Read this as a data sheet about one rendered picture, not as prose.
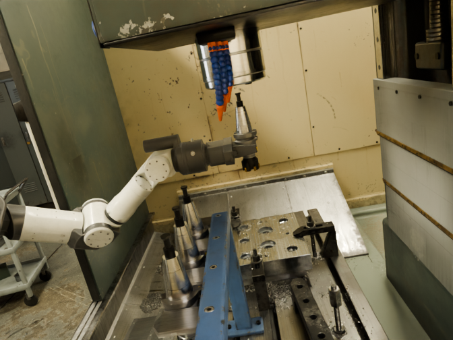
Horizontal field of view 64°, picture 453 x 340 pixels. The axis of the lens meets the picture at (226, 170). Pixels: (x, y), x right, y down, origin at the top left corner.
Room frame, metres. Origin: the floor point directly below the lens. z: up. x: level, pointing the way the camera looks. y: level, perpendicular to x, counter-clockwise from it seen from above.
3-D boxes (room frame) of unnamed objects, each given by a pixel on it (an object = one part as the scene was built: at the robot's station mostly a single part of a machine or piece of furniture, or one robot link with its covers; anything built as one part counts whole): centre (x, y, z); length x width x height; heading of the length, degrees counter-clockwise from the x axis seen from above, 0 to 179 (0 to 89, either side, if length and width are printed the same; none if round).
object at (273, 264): (1.07, -0.08, 0.96); 0.29 x 0.23 x 0.05; 176
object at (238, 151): (0.91, -0.06, 1.33); 0.06 x 0.02 x 0.03; 85
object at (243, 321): (0.78, 0.04, 1.05); 0.10 x 0.05 x 0.30; 86
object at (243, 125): (0.94, -0.07, 1.41); 0.04 x 0.04 x 0.07
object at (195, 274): (0.56, 0.11, 1.21); 0.07 x 0.05 x 0.01; 86
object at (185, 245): (0.62, 0.10, 1.26); 0.04 x 0.04 x 0.07
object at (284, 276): (0.97, -0.08, 0.92); 0.20 x 0.04 x 0.04; 86
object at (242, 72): (0.94, -0.07, 1.56); 0.16 x 0.16 x 0.12
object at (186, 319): (0.45, 0.12, 1.21); 0.07 x 0.05 x 0.01; 86
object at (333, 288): (0.71, -0.19, 0.96); 0.03 x 0.03 x 0.13
